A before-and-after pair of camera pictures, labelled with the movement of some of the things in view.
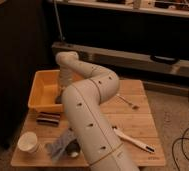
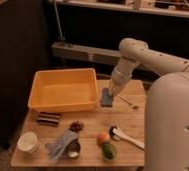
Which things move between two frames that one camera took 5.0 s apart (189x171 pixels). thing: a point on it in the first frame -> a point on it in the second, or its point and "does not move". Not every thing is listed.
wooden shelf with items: x=175 y=8 does not move
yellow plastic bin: x=46 y=93 does not move
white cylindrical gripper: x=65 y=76 -> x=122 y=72
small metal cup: x=73 y=148 does not move
